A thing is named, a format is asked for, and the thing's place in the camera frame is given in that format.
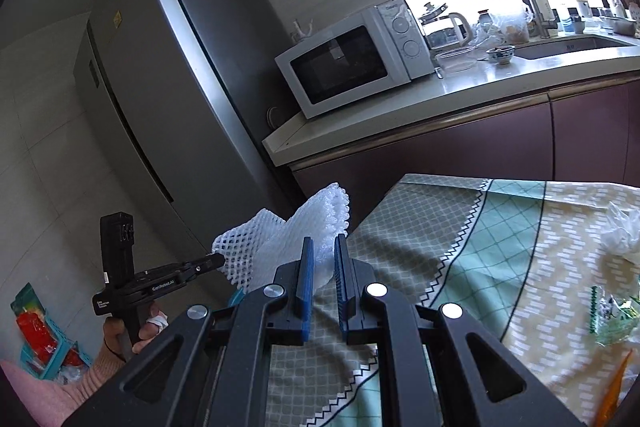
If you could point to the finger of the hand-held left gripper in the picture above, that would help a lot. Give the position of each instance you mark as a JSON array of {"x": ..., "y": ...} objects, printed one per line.
[{"x": 207, "y": 263}]

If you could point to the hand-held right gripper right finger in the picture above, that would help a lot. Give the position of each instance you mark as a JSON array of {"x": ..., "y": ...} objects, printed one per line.
[{"x": 341, "y": 279}]

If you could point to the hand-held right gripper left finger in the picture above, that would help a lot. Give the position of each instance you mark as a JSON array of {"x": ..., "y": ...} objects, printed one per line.
[{"x": 305, "y": 279}]

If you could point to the teal plastic bin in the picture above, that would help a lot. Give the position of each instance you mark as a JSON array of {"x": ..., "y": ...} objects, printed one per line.
[{"x": 236, "y": 298}]

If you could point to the white foam fruit net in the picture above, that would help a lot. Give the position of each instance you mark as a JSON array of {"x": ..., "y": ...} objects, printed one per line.
[{"x": 280, "y": 232}]

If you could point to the person's left forearm pink sleeve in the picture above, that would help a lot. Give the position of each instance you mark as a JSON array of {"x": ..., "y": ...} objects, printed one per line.
[{"x": 50, "y": 399}]

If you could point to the person's left hand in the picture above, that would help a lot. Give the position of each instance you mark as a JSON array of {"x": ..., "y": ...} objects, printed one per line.
[{"x": 146, "y": 332}]

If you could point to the teal crate with red packets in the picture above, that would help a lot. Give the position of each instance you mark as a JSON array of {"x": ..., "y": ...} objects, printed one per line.
[{"x": 42, "y": 332}]

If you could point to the green beige patterned tablecloth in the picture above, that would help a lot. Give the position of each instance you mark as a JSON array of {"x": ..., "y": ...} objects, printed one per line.
[{"x": 475, "y": 267}]

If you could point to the kitchen counter with purple cabinets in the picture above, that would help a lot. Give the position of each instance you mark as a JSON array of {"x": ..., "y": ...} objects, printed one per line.
[{"x": 450, "y": 132}]

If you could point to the grey refrigerator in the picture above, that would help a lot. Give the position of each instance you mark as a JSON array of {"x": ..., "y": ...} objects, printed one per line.
[{"x": 175, "y": 82}]

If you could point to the white microwave oven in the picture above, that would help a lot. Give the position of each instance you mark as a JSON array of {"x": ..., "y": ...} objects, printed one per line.
[{"x": 350, "y": 57}]

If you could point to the clear glass bowl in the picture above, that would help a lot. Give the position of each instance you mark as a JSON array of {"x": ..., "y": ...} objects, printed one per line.
[{"x": 456, "y": 61}]

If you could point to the small white ornament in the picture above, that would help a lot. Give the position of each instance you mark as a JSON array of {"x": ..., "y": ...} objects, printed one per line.
[{"x": 303, "y": 31}]

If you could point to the blue patterned ceramic bowl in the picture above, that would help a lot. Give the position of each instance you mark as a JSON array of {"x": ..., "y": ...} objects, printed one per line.
[{"x": 500, "y": 55}]

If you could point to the green snack wrapper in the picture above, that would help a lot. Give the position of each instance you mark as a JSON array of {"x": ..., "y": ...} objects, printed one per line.
[{"x": 615, "y": 317}]

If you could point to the crumpled white plastic bag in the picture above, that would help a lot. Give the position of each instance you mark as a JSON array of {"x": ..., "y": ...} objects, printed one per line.
[{"x": 622, "y": 229}]

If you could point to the orange wrapper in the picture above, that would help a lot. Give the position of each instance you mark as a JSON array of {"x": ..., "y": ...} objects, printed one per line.
[{"x": 614, "y": 392}]

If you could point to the clear plastic bag with food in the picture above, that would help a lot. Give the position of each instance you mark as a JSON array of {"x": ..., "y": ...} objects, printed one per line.
[{"x": 502, "y": 32}]

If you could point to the steel kitchen sink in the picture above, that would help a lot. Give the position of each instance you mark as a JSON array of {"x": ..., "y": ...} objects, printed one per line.
[{"x": 565, "y": 47}]

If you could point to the group of windowsill containers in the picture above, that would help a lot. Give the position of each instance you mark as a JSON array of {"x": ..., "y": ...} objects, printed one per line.
[{"x": 595, "y": 14}]

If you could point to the round wall outlet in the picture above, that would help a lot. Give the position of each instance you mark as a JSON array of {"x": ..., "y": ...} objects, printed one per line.
[{"x": 273, "y": 117}]

